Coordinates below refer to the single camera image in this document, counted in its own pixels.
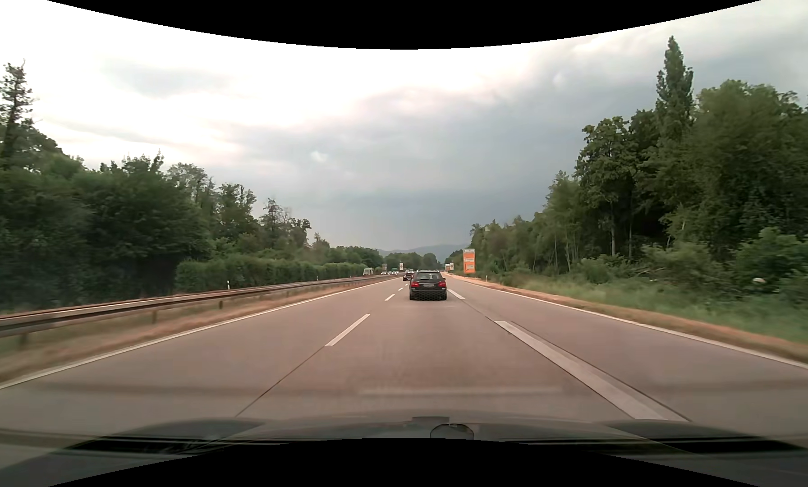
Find black car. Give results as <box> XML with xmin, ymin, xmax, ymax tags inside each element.
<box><xmin>409</xmin><ymin>270</ymin><xmax>448</xmax><ymax>301</ymax></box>

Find grey asphalt road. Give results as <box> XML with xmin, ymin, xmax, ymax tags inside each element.
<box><xmin>0</xmin><ymin>272</ymin><xmax>808</xmax><ymax>482</ymax></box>

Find trimmed green hedge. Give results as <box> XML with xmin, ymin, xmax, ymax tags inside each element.
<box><xmin>174</xmin><ymin>253</ymin><xmax>370</xmax><ymax>294</ymax></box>

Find car's own bonnet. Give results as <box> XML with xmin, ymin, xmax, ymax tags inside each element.
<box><xmin>0</xmin><ymin>414</ymin><xmax>808</xmax><ymax>487</ymax></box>

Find road markings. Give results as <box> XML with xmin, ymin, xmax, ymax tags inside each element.
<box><xmin>0</xmin><ymin>273</ymin><xmax>808</xmax><ymax>423</ymax></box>

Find wood of green trees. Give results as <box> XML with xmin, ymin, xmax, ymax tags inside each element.
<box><xmin>446</xmin><ymin>35</ymin><xmax>808</xmax><ymax>313</ymax></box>

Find row of green trees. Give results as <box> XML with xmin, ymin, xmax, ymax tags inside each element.
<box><xmin>0</xmin><ymin>61</ymin><xmax>443</xmax><ymax>313</ymax></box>

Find grass verge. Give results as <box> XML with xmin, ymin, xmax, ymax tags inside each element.
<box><xmin>449</xmin><ymin>271</ymin><xmax>808</xmax><ymax>372</ymax></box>

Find metal guard rail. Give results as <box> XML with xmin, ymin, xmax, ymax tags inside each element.
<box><xmin>0</xmin><ymin>273</ymin><xmax>402</xmax><ymax>346</ymax></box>

